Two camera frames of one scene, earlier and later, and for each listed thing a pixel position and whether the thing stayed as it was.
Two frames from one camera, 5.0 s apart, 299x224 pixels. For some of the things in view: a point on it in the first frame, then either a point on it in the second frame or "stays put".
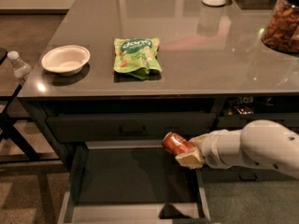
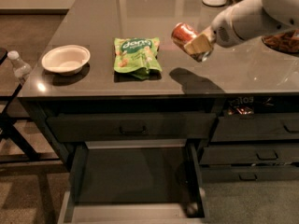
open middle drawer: x=133 y=182 stays put
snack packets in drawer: x=245 y=105 stays put
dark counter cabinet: x=123 y=69 stays put
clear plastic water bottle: x=21 y=67 stays put
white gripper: x=215 y=149 -> x=221 y=32
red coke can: x=177 y=144 -> x=182 y=33
